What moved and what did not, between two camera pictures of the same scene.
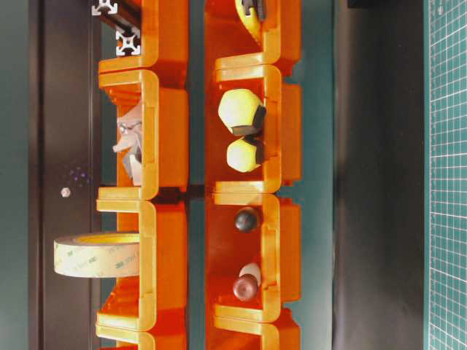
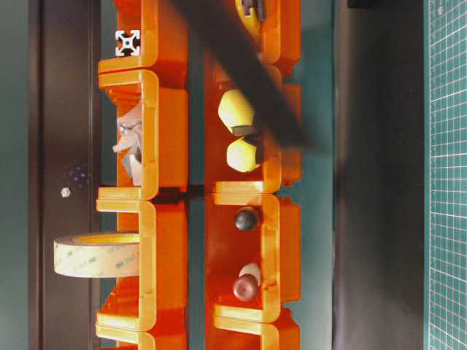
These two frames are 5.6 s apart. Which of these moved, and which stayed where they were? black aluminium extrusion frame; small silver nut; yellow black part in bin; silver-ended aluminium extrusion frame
Moved: black aluminium extrusion frame
Stayed: silver-ended aluminium extrusion frame; small silver nut; yellow black part in bin
